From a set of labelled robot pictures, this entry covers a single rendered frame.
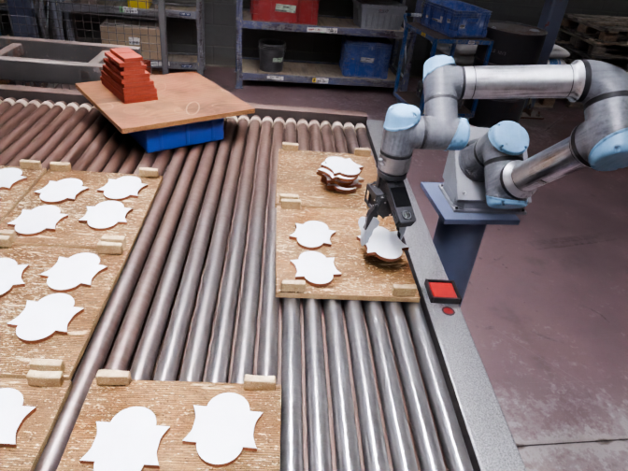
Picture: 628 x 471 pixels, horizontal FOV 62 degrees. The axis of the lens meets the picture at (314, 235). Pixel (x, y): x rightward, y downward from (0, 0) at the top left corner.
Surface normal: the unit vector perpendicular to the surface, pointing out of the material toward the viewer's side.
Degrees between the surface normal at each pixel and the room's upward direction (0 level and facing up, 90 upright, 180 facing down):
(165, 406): 0
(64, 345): 0
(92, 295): 0
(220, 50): 90
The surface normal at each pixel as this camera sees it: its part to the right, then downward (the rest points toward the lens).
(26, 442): 0.09, -0.84
